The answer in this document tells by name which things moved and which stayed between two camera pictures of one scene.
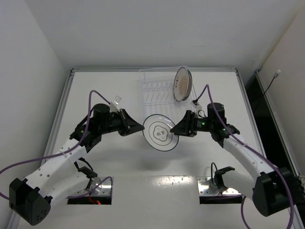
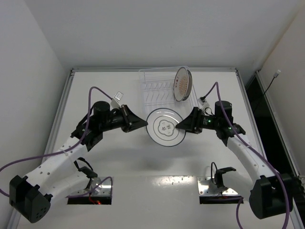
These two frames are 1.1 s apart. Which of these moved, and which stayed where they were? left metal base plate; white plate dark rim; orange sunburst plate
Moved: white plate dark rim
Stayed: orange sunburst plate; left metal base plate
